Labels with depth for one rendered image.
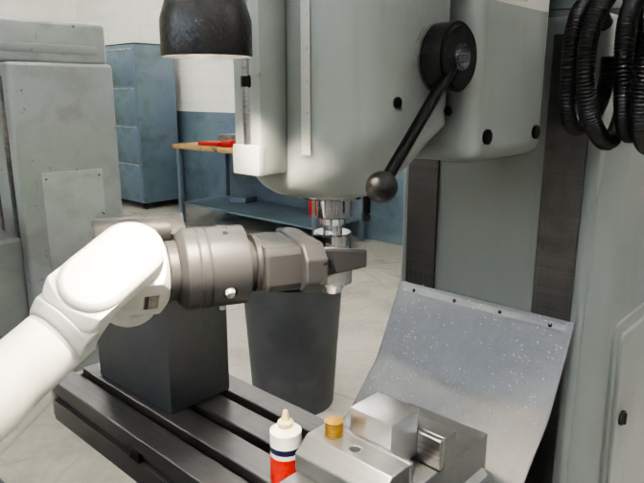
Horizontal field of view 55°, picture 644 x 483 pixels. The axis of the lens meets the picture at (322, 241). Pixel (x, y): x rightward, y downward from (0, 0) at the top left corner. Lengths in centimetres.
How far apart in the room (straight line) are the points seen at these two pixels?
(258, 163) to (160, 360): 49
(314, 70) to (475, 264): 55
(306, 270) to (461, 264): 46
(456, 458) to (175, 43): 56
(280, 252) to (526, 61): 39
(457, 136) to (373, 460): 37
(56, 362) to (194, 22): 32
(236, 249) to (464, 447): 38
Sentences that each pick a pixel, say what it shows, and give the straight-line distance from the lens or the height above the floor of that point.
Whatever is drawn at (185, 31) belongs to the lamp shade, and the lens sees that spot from 49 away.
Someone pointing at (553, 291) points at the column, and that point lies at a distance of 100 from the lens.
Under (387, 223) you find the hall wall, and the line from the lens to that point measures 599.
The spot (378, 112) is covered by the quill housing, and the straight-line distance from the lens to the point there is 61.
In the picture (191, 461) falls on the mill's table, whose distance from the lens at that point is 92.
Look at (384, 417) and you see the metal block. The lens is 72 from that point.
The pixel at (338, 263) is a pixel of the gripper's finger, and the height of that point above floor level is 123.
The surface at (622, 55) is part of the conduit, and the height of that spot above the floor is 146.
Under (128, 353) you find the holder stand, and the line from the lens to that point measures 109.
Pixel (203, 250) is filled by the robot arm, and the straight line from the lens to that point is 64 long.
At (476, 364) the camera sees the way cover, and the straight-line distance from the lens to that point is 104.
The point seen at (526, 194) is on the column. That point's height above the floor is 127.
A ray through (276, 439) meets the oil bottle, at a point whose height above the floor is 100.
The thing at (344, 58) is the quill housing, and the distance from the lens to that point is 59.
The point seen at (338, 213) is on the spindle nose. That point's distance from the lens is 69.
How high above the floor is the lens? 142
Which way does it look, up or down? 14 degrees down
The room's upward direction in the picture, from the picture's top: straight up
